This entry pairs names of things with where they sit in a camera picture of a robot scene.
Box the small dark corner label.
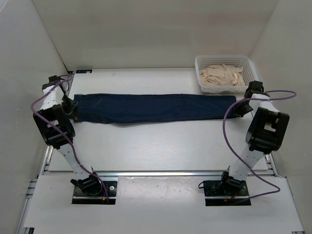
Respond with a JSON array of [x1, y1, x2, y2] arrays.
[[76, 69, 93, 74]]

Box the beige crumpled garment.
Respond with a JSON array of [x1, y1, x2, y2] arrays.
[[199, 64, 245, 86]]

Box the aluminium rail frame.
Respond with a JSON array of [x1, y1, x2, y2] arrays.
[[14, 70, 305, 234]]

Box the dark blue denim trousers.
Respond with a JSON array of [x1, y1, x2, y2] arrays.
[[73, 94, 236, 124]]

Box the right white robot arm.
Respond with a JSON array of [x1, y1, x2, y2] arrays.
[[219, 81, 290, 195]]

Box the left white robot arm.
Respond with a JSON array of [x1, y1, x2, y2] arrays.
[[30, 75, 104, 196]]

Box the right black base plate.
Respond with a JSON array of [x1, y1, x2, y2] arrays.
[[202, 180, 251, 207]]

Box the white plastic basket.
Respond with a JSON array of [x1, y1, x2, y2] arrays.
[[195, 55, 258, 94]]

